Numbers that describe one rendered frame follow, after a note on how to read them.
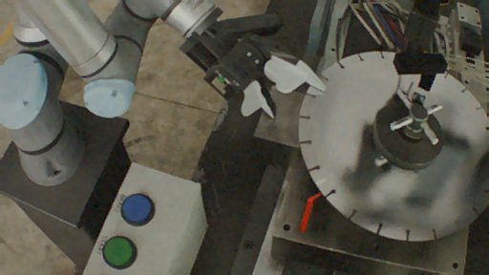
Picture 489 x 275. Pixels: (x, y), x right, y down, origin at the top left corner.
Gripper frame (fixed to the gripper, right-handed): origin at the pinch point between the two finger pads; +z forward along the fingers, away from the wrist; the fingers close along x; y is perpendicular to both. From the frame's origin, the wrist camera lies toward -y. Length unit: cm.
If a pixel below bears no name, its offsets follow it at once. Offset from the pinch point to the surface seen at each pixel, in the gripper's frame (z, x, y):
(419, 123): 9.9, 19.3, 1.7
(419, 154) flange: 13.5, 17.3, 3.5
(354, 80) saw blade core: 2.3, 8.9, -3.8
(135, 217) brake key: -8.6, -2.4, 30.3
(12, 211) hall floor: -33, -125, 42
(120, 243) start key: -8.0, -1.9, 34.7
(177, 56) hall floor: -23, -121, -57
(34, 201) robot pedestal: -22, -30, 37
